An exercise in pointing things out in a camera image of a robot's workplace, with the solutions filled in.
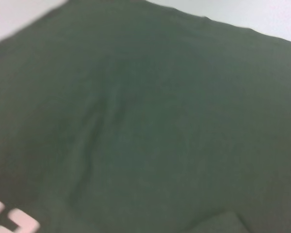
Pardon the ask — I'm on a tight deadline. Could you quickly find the dark green FREE t-shirt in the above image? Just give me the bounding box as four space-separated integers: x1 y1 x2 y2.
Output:
0 0 291 233

